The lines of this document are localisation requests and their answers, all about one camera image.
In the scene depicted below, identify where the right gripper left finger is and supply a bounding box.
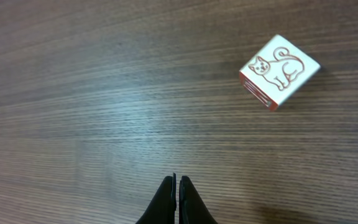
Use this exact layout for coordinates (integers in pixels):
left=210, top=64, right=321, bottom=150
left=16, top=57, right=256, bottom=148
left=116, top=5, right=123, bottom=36
left=136, top=173, right=177, bottom=224

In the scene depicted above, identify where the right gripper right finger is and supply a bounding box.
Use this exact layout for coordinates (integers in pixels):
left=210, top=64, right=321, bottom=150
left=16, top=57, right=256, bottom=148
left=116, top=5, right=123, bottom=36
left=179, top=176, right=218, bottom=224

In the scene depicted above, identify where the red-edged block lower left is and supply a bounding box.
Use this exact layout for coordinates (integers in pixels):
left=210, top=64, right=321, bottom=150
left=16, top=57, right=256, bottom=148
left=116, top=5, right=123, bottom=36
left=239, top=35, right=321, bottom=111

